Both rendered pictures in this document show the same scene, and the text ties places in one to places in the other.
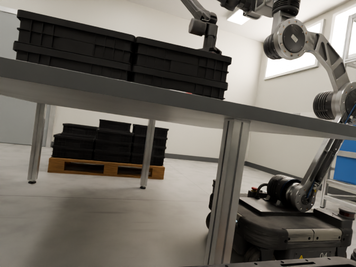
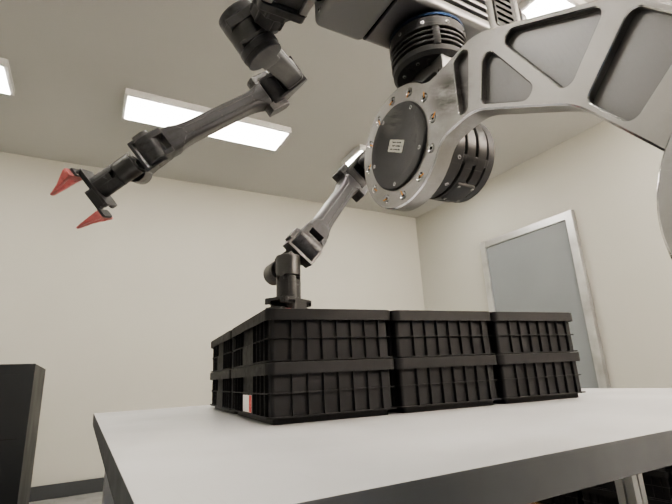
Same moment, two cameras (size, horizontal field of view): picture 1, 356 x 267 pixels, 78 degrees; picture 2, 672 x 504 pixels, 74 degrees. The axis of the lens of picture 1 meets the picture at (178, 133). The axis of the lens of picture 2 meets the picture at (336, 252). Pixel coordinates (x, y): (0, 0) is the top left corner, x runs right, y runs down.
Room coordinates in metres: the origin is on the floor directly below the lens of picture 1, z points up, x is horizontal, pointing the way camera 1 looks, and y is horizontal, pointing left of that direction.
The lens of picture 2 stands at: (0.87, -1.10, 0.79)
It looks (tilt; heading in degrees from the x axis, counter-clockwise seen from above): 16 degrees up; 78
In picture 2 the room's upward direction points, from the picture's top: 3 degrees counter-clockwise
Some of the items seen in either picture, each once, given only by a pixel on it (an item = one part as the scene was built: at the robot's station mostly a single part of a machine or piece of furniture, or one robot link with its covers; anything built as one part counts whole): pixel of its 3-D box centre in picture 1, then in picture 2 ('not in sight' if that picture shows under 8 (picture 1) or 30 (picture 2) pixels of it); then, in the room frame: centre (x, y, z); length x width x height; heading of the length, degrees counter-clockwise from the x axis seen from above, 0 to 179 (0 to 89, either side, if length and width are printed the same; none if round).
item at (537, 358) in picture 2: not in sight; (492, 377); (1.60, 0.17, 0.76); 0.40 x 0.30 x 0.12; 103
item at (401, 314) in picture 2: not in sight; (403, 325); (1.30, 0.11, 0.92); 0.40 x 0.30 x 0.02; 103
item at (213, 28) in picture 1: (210, 32); (287, 267); (0.96, -0.08, 1.04); 0.07 x 0.06 x 0.07; 107
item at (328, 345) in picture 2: (177, 71); (304, 345); (1.01, 0.04, 0.87); 0.40 x 0.30 x 0.11; 103
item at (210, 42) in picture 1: (209, 46); (288, 292); (0.96, -0.08, 0.98); 0.10 x 0.07 x 0.07; 49
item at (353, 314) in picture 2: (178, 60); (303, 325); (1.01, 0.04, 0.92); 0.40 x 0.30 x 0.02; 103
